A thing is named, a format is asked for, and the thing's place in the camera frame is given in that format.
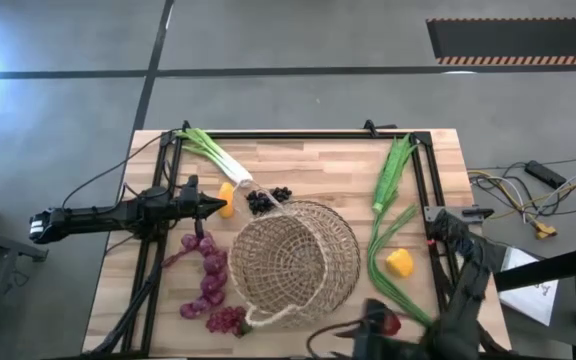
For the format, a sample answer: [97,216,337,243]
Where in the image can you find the black beam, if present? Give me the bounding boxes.
[492,241,576,294]

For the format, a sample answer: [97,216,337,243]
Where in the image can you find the dark red apple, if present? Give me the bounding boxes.
[383,311,403,337]

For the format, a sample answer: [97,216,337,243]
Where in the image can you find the black floor cable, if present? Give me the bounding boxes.
[469,156,576,217]

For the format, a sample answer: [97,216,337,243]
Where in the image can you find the black grape bunch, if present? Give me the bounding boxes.
[245,185,294,217]

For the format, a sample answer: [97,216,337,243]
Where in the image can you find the white paper sheet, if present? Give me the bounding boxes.
[497,246,561,328]

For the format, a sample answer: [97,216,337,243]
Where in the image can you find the green onion bunch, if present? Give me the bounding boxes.
[174,127,255,188]

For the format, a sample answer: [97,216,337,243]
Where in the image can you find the yellow cable connector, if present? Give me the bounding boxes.
[532,220,559,241]

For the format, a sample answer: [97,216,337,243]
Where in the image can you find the yellow bell pepper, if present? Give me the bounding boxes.
[385,247,415,279]

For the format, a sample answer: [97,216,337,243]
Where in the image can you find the long green onion leaves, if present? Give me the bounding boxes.
[366,203,435,330]

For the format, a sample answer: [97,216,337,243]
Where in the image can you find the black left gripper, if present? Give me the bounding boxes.
[169,174,229,223]

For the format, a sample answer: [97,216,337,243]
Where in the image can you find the black power brick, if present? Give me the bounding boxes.
[523,159,568,191]

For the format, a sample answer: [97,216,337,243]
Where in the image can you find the woven straw basket with handles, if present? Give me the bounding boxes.
[227,198,363,330]

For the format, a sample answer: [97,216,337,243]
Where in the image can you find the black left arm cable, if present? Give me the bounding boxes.
[61,127,185,211]

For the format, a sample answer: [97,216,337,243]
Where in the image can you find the black hazard-striped floor mat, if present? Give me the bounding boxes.
[425,16,576,67]

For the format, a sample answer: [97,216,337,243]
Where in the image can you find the white cable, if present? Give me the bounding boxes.
[487,166,576,224]

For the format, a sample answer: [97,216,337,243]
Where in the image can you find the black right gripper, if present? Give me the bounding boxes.
[351,298,435,360]

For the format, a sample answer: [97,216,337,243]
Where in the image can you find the black aluminium table frame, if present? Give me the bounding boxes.
[87,129,509,358]

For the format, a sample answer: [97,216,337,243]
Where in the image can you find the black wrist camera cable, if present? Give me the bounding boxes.
[306,321,365,359]

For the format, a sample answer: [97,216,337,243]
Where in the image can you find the yellow cable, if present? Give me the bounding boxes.
[467,168,576,227]

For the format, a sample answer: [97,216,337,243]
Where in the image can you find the red grape bunch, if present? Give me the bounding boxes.
[204,305,255,338]

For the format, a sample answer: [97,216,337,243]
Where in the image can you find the grey mounting plate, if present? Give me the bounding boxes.
[423,204,495,224]

